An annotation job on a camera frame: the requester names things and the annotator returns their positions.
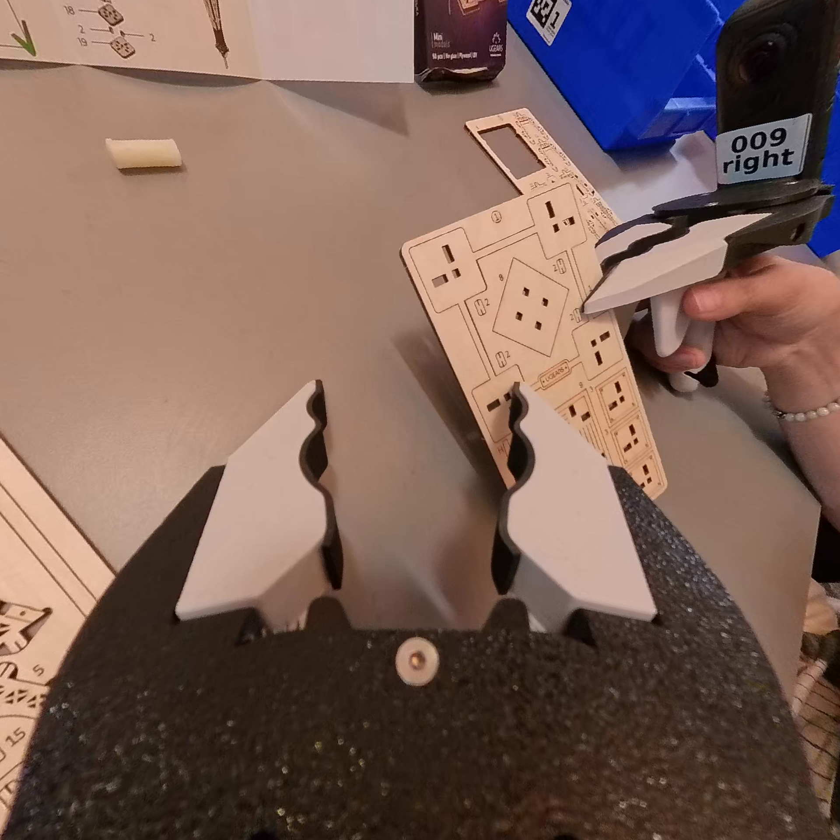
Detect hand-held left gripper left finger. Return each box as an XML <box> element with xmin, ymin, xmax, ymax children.
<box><xmin>175</xmin><ymin>379</ymin><xmax>344</xmax><ymax>632</ymax></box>

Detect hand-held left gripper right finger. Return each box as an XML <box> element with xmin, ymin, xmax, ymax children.
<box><xmin>492</xmin><ymin>382</ymin><xmax>658</xmax><ymax>635</ymax></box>

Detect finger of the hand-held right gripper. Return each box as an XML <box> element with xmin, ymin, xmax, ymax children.
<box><xmin>581</xmin><ymin>212</ymin><xmax>773</xmax><ymax>317</ymax></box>
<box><xmin>594</xmin><ymin>217</ymin><xmax>690</xmax><ymax>271</ymax></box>

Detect wooden puzzle sheet with squares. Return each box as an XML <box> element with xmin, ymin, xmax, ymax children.
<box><xmin>400</xmin><ymin>180</ymin><xmax>668</xmax><ymax>501</ymax></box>

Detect person's right forearm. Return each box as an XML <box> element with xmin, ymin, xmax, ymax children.
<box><xmin>777</xmin><ymin>403</ymin><xmax>840</xmax><ymax>516</ymax></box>

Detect grey desk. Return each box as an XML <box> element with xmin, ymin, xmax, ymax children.
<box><xmin>0</xmin><ymin>29</ymin><xmax>824</xmax><ymax>664</ymax></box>

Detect person's right hand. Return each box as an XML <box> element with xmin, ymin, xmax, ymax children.
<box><xmin>630</xmin><ymin>255</ymin><xmax>840</xmax><ymax>416</ymax></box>

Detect wooden puzzle sheet with hole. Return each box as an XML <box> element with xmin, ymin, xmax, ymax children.
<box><xmin>465</xmin><ymin>108</ymin><xmax>621</xmax><ymax>231</ymax></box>

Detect blue plastic bin with tag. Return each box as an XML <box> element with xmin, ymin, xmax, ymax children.
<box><xmin>507</xmin><ymin>0</ymin><xmax>840</xmax><ymax>258</ymax></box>

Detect wooden puzzle sheet with arches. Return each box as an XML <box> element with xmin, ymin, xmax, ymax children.
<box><xmin>0</xmin><ymin>436</ymin><xmax>116</xmax><ymax>811</ymax></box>

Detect purple puzzle box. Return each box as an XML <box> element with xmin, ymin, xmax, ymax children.
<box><xmin>413</xmin><ymin>0</ymin><xmax>506</xmax><ymax>88</ymax></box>

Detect person's plaid clothing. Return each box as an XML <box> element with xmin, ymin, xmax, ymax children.
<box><xmin>791</xmin><ymin>577</ymin><xmax>840</xmax><ymax>828</ymax></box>

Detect white wax cylinder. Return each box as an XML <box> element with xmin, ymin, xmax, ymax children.
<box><xmin>105</xmin><ymin>138</ymin><xmax>182</xmax><ymax>172</ymax></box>

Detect paper instruction sheet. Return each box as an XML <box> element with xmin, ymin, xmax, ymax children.
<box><xmin>0</xmin><ymin>0</ymin><xmax>416</xmax><ymax>84</ymax></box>

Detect white pearl bracelet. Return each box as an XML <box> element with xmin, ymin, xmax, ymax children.
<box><xmin>763</xmin><ymin>392</ymin><xmax>840</xmax><ymax>424</ymax></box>

